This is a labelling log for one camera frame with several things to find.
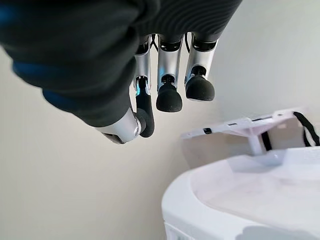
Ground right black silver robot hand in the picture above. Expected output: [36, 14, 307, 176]
[0, 0, 243, 145]

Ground black fabric strap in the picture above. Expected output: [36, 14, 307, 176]
[261, 111, 320, 151]

